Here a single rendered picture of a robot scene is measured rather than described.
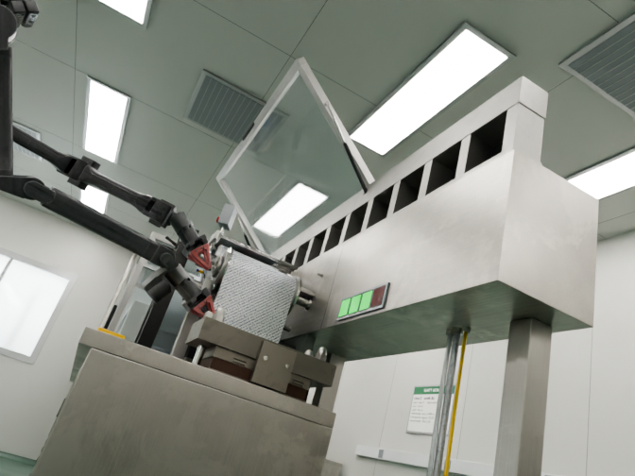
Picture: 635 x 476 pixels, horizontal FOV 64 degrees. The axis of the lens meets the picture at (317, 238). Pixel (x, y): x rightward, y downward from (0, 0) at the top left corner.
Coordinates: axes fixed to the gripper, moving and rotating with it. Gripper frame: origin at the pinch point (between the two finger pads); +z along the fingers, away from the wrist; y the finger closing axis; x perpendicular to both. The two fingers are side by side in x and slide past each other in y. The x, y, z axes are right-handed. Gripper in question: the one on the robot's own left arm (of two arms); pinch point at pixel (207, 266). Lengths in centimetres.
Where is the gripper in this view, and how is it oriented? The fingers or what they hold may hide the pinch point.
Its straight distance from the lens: 169.0
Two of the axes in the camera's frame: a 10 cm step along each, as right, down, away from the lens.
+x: 7.3, -4.3, 5.3
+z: 5.4, 8.4, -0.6
